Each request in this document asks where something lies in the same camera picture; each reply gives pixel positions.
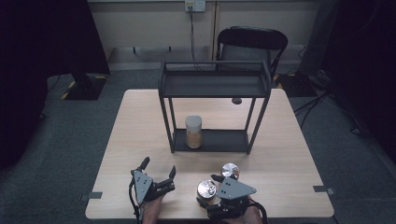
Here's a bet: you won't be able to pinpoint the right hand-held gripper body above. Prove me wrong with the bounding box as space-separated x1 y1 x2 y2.
205 175 260 220

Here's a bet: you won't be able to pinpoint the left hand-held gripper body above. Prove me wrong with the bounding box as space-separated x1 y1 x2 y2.
130 169 177 206

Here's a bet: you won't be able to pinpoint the steel-lidded spice jar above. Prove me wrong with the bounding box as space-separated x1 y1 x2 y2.
196 179 218 202
220 162 241 181

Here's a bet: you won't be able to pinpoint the grey-lidded jar of yellow grains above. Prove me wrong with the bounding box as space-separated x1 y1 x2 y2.
184 115 204 149

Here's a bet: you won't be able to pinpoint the black metal two-tier rack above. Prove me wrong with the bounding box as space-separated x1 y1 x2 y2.
157 60 273 156

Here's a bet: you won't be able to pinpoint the person's left hand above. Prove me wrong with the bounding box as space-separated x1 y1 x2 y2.
141 195 166 224

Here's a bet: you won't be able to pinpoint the person's right hand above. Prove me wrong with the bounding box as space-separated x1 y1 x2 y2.
221 203 264 224

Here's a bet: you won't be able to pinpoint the grey tape piece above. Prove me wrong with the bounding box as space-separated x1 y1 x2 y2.
79 191 104 202
312 185 335 195

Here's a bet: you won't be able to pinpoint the black stand base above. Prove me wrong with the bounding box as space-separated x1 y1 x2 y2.
60 73 108 101

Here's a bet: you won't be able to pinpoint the black floor plate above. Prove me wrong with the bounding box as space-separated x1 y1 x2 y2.
276 73 318 98

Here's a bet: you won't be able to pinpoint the black folding chair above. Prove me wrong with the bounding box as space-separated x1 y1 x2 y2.
215 25 290 78

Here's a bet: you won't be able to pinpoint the dark curtain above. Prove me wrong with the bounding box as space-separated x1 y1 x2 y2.
0 0 110 171
323 0 396 162

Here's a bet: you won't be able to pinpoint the left hand-held gripper cable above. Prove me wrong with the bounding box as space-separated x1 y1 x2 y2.
128 180 143 224

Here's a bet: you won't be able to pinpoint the hand-held gripper cable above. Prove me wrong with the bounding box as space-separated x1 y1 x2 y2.
128 180 143 224
248 199 269 224

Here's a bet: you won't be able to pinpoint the right hand-held gripper cable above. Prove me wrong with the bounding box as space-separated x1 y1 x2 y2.
248 199 269 224

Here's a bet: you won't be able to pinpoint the black floor cables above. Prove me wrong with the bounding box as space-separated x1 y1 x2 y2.
293 90 372 135

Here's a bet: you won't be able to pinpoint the black wall socket cable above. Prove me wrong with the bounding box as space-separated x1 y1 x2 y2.
188 6 200 71

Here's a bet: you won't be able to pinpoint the white wall socket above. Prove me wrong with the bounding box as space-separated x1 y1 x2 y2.
184 0 206 13

